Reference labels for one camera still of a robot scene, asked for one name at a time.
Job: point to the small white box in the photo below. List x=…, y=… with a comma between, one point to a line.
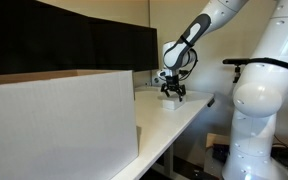
x=171, y=105

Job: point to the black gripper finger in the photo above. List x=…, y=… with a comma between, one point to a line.
x=164, y=91
x=181, y=94

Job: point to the brown cardboard sheet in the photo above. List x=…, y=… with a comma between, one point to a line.
x=217, y=139

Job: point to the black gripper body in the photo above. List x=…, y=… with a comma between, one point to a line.
x=173, y=82

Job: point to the black stereo camera bar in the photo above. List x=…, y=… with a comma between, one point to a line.
x=235, y=61

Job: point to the large white cardboard box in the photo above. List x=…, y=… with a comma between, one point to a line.
x=57, y=126

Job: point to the black computer monitor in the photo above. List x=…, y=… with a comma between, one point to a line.
x=124, y=46
x=34, y=36

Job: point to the black camera stand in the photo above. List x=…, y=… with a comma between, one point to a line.
x=237, y=74

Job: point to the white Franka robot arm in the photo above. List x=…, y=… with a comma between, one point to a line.
x=260, y=96

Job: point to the black floor device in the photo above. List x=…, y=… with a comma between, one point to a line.
x=221, y=154

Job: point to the black table edge clamp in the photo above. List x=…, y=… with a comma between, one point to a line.
x=211, y=102

